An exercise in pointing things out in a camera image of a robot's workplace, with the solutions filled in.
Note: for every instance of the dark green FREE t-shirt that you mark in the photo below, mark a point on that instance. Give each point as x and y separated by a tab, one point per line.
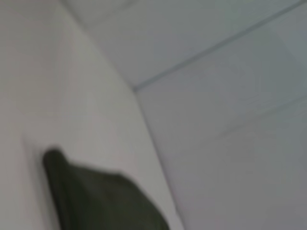
103	198

